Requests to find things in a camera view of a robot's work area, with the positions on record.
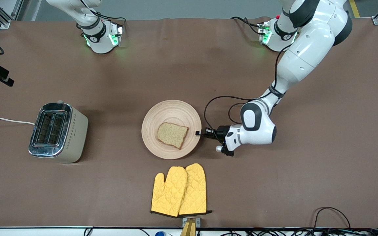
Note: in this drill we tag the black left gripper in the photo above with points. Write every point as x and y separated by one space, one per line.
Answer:
220 132

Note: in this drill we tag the brown toast slice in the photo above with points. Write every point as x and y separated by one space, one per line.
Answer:
172 135

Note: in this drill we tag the round wooden plate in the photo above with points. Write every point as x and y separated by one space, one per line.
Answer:
162 111

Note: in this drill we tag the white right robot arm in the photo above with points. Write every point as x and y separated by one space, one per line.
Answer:
100 42

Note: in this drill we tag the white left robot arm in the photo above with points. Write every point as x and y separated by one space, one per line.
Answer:
307 55

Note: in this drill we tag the metal arm base connector panel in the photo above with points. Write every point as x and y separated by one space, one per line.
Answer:
116 34
264 32

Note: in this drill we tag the yellow quilted oven mitt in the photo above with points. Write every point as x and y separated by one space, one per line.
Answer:
167 193
195 190

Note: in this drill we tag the cream and chrome toaster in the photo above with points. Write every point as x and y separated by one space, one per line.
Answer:
74 137

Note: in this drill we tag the small blue object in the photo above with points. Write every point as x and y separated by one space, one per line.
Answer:
160 234

